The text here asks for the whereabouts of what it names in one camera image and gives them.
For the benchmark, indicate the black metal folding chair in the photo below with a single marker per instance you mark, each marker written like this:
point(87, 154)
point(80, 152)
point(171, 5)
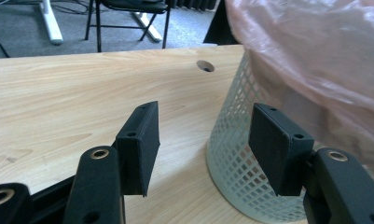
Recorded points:
point(98, 28)

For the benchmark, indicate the pale green mesh plastic basket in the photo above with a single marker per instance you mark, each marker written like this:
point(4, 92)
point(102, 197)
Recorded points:
point(234, 155)

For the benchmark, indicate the white stand leg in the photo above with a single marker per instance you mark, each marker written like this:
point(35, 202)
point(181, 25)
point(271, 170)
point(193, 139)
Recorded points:
point(52, 28)
point(153, 31)

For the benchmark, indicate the black box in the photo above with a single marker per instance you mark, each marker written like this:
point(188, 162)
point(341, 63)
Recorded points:
point(220, 31)

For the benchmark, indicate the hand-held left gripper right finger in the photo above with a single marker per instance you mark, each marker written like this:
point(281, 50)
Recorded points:
point(276, 149)

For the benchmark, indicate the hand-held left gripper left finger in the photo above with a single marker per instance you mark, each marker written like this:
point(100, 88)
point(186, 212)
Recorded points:
point(138, 149)

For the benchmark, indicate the pink plastic bag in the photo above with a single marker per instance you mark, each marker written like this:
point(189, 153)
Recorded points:
point(315, 56)

